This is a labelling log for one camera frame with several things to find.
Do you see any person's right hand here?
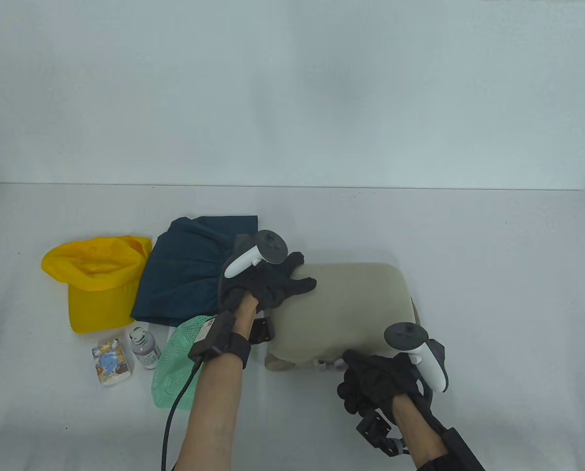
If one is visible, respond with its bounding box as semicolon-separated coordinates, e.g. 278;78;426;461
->
337;349;425;417

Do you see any person's left hand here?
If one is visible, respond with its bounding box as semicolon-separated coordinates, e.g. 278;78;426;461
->
218;235;318;313

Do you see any beige zip pouch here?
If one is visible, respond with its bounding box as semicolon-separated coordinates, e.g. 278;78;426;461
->
265;262;425;372

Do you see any person's left forearm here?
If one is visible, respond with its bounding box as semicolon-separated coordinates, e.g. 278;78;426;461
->
175;293;265;471

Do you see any person's right forearm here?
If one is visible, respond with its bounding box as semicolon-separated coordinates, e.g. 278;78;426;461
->
391;391;452;471

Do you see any white grey-ringed tracking controller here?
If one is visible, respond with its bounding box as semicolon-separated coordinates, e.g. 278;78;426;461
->
384;322;449;393
224;230;290;280

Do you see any dark teal folded garment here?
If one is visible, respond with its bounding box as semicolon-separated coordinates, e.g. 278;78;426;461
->
130;215;259;328

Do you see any black arm sleeve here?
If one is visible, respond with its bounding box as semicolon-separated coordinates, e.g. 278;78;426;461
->
412;426;486;471

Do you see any green mesh bag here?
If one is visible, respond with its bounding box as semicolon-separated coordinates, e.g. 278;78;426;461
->
151;315;214;411

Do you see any small clear grey-capped bottle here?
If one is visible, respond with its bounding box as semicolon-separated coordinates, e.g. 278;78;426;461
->
129;326;161;370

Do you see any yellow fabric cap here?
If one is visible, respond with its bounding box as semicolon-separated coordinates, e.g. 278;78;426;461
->
41;236;153;335

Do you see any small printed tissue packet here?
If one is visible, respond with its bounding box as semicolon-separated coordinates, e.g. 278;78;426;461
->
92;338;135;388

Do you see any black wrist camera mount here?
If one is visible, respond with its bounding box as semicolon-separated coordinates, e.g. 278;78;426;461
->
355;409;413;458

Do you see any black camera bracket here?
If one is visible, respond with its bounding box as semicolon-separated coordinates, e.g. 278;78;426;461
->
248;317;276;345

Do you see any black wrist strap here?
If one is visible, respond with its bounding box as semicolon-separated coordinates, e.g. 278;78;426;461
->
221;333;252;370

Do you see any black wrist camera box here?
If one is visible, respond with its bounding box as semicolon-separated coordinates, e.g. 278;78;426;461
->
188;311;237;364

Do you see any black cable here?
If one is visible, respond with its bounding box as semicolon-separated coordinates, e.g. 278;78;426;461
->
160;360;206;471

